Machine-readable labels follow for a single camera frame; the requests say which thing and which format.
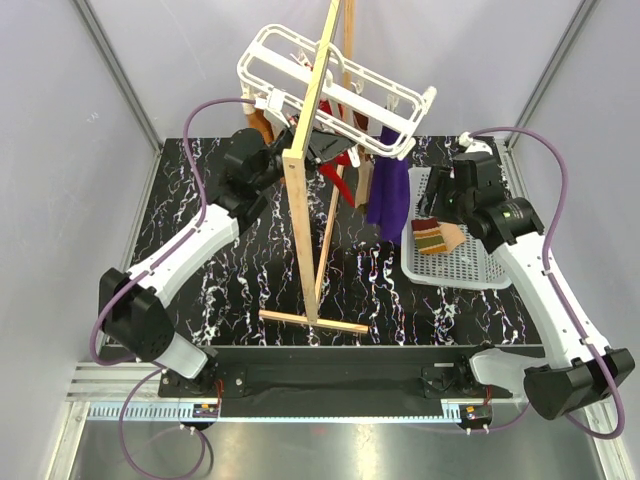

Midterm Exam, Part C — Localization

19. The red sock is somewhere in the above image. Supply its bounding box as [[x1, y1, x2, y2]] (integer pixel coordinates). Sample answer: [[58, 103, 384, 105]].
[[319, 99, 355, 208]]

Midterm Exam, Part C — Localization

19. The white plastic clip hanger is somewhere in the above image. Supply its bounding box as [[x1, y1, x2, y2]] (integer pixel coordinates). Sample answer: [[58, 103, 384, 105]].
[[237, 24, 437, 160]]

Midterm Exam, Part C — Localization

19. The purple sock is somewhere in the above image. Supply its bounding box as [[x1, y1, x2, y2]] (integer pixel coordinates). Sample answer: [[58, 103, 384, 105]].
[[366, 155, 410, 245]]

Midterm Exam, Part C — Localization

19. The orange sock with cream cuff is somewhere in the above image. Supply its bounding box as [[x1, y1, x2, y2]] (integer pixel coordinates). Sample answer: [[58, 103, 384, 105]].
[[244, 104, 274, 145]]

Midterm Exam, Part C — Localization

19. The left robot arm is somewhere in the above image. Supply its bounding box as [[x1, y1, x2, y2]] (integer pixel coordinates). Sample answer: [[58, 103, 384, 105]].
[[97, 126, 296, 396]]

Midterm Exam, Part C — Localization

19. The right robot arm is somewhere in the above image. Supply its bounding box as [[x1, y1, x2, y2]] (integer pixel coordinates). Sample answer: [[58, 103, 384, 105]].
[[418, 152, 635, 420]]

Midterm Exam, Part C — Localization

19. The white perforated plastic basket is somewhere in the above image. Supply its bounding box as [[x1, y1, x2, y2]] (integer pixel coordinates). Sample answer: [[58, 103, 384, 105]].
[[400, 167, 512, 290]]

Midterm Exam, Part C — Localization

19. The black marble pattern mat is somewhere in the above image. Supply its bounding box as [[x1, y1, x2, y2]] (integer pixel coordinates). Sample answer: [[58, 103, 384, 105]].
[[104, 136, 546, 347]]

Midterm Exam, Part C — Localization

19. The wooden drying rack frame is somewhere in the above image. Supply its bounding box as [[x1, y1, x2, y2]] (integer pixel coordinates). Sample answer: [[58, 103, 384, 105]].
[[259, 0, 368, 334]]

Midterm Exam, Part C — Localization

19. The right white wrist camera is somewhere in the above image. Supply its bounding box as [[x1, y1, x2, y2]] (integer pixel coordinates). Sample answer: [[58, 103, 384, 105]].
[[457, 131, 493, 156]]

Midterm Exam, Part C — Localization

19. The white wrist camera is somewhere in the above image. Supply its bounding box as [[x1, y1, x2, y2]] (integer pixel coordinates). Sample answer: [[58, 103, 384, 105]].
[[457, 131, 493, 156], [254, 88, 297, 128]]

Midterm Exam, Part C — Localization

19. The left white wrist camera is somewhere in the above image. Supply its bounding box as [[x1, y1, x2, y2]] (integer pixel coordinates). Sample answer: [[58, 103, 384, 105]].
[[254, 88, 297, 128]]

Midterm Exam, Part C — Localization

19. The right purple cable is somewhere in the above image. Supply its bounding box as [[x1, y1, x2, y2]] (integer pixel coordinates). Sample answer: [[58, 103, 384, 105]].
[[399, 125, 626, 441]]

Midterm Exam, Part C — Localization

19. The purple cable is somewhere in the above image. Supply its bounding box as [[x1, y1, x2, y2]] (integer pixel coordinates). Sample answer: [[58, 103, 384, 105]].
[[88, 97, 261, 480], [399, 125, 626, 441]]

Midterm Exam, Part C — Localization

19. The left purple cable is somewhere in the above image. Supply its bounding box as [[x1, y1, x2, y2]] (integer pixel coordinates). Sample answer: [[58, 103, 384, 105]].
[[88, 97, 261, 480]]

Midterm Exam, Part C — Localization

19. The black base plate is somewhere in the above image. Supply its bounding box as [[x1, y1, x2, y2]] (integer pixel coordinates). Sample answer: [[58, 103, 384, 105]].
[[157, 344, 576, 420]]

